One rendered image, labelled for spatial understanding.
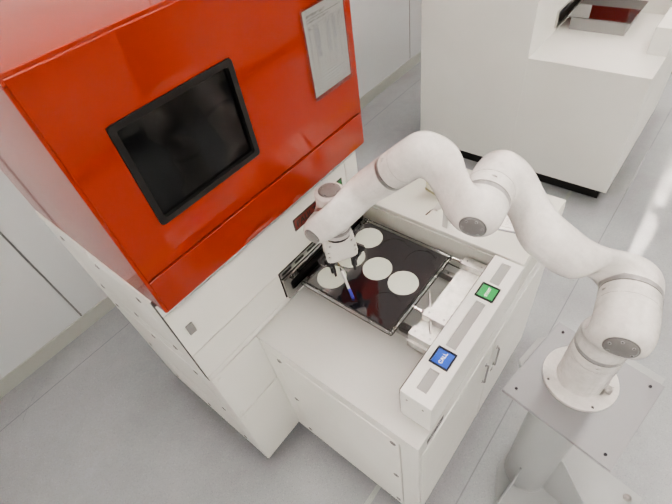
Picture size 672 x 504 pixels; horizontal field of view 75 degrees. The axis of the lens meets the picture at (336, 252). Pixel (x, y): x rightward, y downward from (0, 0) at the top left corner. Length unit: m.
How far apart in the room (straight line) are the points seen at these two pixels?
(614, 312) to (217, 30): 0.97
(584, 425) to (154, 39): 1.31
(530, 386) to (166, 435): 1.72
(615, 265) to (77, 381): 2.59
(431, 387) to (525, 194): 0.53
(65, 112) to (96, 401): 2.06
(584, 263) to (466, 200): 0.29
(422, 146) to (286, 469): 1.64
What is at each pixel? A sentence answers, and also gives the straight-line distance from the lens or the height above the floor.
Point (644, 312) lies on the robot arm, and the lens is 1.05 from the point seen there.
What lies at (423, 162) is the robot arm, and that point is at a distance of 0.92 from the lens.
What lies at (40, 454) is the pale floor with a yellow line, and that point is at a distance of 2.77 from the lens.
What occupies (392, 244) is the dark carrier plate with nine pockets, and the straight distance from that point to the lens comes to 1.56.
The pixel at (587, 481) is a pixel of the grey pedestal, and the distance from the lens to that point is 2.21.
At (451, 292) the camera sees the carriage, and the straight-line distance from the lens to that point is 1.46.
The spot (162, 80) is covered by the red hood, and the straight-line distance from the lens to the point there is 0.93.
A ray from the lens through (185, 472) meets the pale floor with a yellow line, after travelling 2.34.
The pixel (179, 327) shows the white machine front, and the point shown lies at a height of 1.11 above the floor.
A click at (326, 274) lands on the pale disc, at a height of 0.90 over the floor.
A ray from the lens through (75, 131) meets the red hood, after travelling 0.87.
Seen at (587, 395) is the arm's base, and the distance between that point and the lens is 1.38.
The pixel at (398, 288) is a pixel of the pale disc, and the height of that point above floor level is 0.90.
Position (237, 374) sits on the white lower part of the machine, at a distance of 1.56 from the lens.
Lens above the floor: 2.04
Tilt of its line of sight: 47 degrees down
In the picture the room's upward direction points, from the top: 11 degrees counter-clockwise
